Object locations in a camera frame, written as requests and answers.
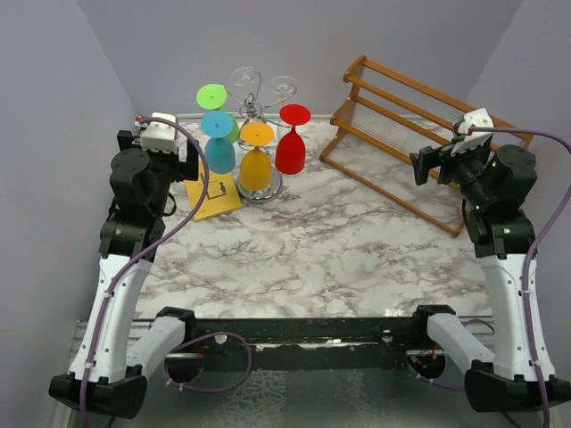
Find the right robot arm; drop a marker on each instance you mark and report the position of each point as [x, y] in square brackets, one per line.
[517, 375]

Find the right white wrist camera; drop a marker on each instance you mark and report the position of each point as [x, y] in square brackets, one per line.
[465, 136]

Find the yellow book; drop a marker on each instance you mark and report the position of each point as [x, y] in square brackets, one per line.
[222, 195]

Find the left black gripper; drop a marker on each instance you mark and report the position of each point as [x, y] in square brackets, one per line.
[182, 170]

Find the yellow plastic wine glass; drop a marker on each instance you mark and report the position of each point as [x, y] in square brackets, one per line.
[255, 171]

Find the green plastic wine glass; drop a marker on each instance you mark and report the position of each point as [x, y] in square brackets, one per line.
[212, 97]

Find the red plastic wine glass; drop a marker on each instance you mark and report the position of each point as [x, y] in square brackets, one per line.
[291, 150]

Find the wooden shelf rack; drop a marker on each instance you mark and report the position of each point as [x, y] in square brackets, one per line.
[385, 117]

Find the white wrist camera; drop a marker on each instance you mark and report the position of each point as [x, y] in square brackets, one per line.
[157, 137]
[465, 136]

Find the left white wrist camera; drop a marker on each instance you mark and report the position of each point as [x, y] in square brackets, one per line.
[157, 137]

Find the clear wine glass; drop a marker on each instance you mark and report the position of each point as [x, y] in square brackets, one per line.
[285, 88]
[250, 79]

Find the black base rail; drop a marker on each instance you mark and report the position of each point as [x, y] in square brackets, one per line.
[288, 344]

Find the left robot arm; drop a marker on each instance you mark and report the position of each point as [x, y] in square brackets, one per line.
[108, 376]

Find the blue plastic wine glass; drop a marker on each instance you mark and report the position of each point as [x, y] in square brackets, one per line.
[219, 151]

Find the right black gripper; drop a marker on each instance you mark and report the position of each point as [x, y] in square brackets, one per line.
[426, 158]

